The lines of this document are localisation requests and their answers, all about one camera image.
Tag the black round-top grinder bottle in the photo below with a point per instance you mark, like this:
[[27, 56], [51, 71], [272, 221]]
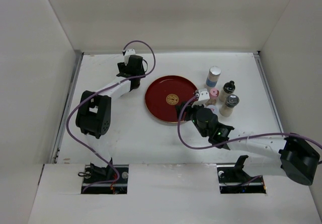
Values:
[[227, 90]]

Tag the clear-dome-lid spice jar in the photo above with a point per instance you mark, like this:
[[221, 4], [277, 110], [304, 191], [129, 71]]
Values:
[[229, 104]]

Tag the tall silver-lid blue-label jar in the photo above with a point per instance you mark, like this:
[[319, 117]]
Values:
[[213, 76]]

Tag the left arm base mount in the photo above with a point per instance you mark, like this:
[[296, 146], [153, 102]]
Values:
[[104, 180]]

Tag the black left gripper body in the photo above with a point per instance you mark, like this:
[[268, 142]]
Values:
[[123, 67]]

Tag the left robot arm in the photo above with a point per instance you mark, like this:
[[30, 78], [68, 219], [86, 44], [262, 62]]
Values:
[[93, 115]]

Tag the white-lid low jar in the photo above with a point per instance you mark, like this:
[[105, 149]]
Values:
[[214, 109]]

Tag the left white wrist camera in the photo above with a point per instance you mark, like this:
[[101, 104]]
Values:
[[127, 53]]

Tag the red round tray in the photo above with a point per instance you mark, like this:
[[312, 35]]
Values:
[[165, 93]]

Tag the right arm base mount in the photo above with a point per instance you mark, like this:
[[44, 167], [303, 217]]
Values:
[[234, 180]]

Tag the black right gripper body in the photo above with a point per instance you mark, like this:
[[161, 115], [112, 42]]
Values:
[[191, 115]]

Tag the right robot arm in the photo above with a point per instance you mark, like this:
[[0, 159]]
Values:
[[276, 154]]

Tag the pink-lid spice jar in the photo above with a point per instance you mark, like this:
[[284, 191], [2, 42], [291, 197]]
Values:
[[213, 94]]

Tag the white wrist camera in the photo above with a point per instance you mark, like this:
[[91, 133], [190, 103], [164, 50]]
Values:
[[127, 53], [202, 96]]

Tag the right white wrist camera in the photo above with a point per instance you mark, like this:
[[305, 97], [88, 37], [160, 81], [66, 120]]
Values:
[[202, 96]]

